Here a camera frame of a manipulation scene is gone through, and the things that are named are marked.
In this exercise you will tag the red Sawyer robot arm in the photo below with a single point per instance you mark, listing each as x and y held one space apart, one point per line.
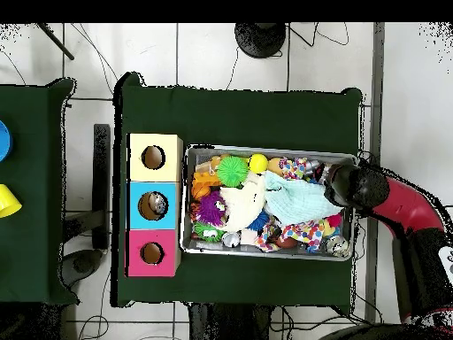
403 205

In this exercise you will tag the shallow clear mesh bin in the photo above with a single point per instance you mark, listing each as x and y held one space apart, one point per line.
195 248

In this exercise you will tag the wooden box with three holes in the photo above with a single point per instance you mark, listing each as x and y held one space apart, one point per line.
138 145

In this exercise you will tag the green spiky rubber ball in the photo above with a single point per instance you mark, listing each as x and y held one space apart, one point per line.
232 171

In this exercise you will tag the orange toy building block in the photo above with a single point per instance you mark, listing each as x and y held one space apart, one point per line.
205 185

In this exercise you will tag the cream white cloth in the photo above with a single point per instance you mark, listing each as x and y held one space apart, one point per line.
244 202

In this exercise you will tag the purple spiky ball with eyes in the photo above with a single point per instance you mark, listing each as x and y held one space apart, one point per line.
211 210

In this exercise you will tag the yellow ball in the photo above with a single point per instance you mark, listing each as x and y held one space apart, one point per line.
258 163

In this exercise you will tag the blue spiky rubber ball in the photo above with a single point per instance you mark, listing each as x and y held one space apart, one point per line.
259 220

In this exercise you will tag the green toy with white eyes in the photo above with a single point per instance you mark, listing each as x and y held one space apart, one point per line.
207 231

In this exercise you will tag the tan orange ball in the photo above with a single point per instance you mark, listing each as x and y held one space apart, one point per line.
275 166

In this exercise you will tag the dark green table cloth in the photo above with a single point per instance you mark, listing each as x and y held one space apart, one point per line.
248 120

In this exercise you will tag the mint green cloth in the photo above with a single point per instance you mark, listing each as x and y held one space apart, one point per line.
297 200

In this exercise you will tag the small colourful dotted cloth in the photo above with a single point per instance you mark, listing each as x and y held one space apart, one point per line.
296 168

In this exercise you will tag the large colourful dotted cloth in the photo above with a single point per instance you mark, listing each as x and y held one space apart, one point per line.
304 234

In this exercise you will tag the black panel stand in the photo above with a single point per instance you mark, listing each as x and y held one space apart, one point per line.
102 184

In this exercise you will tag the silver crushed can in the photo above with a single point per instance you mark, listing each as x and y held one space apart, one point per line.
338 246

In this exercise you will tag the black round stand base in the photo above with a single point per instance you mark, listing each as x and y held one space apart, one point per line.
260 39

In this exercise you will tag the grey round stand foot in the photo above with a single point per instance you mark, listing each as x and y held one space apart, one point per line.
83 265

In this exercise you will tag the green cloth side table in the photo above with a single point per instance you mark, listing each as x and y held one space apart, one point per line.
35 248

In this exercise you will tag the yellow cup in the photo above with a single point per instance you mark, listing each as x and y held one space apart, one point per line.
7 202

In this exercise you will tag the black pole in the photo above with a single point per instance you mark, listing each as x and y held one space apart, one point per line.
56 42

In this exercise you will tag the blue round object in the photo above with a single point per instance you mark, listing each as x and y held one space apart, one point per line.
4 140

